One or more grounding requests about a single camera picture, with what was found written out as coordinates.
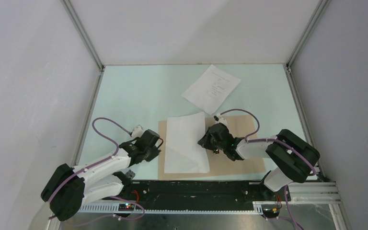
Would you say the brown cardboard folder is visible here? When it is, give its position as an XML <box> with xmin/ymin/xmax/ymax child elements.
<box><xmin>157</xmin><ymin>115</ymin><xmax>266</xmax><ymax>180</ymax></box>

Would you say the printed white paper sheet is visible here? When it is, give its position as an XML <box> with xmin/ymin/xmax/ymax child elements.
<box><xmin>182</xmin><ymin>65</ymin><xmax>241</xmax><ymax>115</ymax></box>

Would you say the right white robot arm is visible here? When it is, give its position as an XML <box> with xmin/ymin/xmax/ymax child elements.
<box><xmin>197</xmin><ymin>123</ymin><xmax>320</xmax><ymax>200</ymax></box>

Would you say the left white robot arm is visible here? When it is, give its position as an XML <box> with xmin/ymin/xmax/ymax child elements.
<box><xmin>40</xmin><ymin>126</ymin><xmax>163</xmax><ymax>221</ymax></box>

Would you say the left circuit board with LEDs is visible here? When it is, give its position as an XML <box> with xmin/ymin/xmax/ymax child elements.
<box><xmin>118</xmin><ymin>203</ymin><xmax>136</xmax><ymax>212</ymax></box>

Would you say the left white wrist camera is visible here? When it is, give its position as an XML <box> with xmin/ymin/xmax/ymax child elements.
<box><xmin>130</xmin><ymin>125</ymin><xmax>144</xmax><ymax>138</ymax></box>

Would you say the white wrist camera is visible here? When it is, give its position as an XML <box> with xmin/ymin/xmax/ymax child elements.
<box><xmin>213</xmin><ymin>114</ymin><xmax>228</xmax><ymax>126</ymax></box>
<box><xmin>130</xmin><ymin>125</ymin><xmax>144</xmax><ymax>138</ymax></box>

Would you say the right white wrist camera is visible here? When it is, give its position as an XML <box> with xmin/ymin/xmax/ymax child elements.
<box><xmin>213</xmin><ymin>114</ymin><xmax>228</xmax><ymax>126</ymax></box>

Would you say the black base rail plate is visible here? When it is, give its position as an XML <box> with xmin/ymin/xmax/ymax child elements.
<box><xmin>118</xmin><ymin>180</ymin><xmax>291</xmax><ymax>211</ymax></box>

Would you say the right circuit board with wires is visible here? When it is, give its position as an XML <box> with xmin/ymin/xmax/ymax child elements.
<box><xmin>262</xmin><ymin>206</ymin><xmax>281</xmax><ymax>219</ymax></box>

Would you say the aluminium frame rail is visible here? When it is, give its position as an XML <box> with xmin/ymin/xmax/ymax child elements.
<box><xmin>243</xmin><ymin>182</ymin><xmax>342</xmax><ymax>204</ymax></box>

